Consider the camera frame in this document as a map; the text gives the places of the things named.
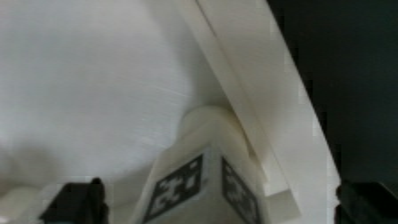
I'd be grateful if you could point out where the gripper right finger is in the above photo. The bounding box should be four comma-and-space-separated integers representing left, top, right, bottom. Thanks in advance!
334, 181, 398, 224

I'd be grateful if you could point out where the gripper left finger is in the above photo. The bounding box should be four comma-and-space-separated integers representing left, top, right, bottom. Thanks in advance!
39, 178, 108, 224

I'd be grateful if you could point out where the white square tabletop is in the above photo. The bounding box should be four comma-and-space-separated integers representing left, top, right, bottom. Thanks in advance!
0, 0, 339, 224

